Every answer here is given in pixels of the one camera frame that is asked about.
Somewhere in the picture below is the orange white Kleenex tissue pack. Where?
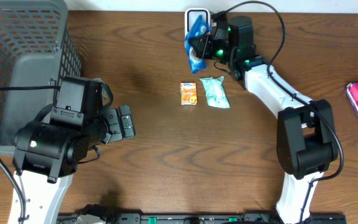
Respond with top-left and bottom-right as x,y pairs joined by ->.
180,82 -> 198,105

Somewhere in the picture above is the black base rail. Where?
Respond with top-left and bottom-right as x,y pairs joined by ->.
56,212 -> 347,224

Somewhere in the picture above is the mint green wipes packet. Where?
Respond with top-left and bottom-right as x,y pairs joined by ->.
200,76 -> 230,109

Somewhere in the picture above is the white barcode scanner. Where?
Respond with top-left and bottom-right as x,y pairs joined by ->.
184,7 -> 211,35

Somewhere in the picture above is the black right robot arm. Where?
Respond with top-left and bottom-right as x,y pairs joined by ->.
185,8 -> 345,223

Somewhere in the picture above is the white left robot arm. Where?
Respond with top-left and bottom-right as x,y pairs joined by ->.
8,76 -> 135,223

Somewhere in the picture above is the dark grey plastic basket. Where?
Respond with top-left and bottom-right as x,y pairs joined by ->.
0,0 -> 82,157

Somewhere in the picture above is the blue Oreo cookie pack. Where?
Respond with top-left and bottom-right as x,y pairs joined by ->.
184,12 -> 211,74

